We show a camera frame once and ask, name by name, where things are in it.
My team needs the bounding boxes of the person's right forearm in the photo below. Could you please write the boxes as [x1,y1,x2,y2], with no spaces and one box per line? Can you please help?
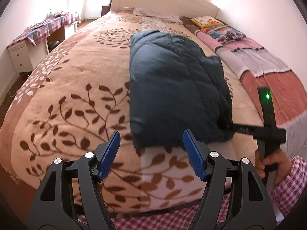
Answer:
[271,156,307,224]

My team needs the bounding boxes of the beige leaf-pattern blanket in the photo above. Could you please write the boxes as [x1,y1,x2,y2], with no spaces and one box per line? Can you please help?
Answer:
[0,11,264,218]

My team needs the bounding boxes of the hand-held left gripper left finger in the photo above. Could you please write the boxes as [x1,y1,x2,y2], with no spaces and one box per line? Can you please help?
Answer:
[28,131,121,230]

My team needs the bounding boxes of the plaid tablecloth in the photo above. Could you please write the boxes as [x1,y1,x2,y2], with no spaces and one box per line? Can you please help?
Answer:
[7,12,81,47]

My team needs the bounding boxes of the yellow pillow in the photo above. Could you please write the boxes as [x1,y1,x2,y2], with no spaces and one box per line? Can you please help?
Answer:
[191,16,223,29]

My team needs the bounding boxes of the dark teal puffer jacket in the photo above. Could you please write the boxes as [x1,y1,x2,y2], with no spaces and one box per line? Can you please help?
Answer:
[129,30,234,149]

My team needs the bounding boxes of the person's right hand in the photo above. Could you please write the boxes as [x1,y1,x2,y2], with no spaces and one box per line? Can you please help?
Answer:
[254,149,292,185]

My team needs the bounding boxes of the white drawer cabinet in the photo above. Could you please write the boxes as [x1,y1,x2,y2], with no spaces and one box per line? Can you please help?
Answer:
[7,39,50,73]

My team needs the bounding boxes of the person's plaid clothing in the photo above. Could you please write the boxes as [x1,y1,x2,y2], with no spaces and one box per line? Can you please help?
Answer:
[77,192,240,230]

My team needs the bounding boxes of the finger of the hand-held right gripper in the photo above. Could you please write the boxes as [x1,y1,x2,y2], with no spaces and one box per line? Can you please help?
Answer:
[225,123,265,135]

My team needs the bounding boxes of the floor cable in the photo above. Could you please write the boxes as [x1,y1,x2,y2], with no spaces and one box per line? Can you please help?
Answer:
[8,72,32,99]

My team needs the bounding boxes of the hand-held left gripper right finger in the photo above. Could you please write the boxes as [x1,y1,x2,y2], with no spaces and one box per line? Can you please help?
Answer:
[183,129,280,230]

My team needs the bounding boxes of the pink grey striped blanket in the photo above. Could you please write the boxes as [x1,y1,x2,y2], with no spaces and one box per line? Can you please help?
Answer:
[180,16,307,163]

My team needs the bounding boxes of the white cloth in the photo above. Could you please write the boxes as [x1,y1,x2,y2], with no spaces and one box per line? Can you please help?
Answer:
[133,7,184,23]

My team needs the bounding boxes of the colourful patterned pillow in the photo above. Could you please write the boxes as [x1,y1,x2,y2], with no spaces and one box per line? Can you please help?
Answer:
[201,25,247,44]

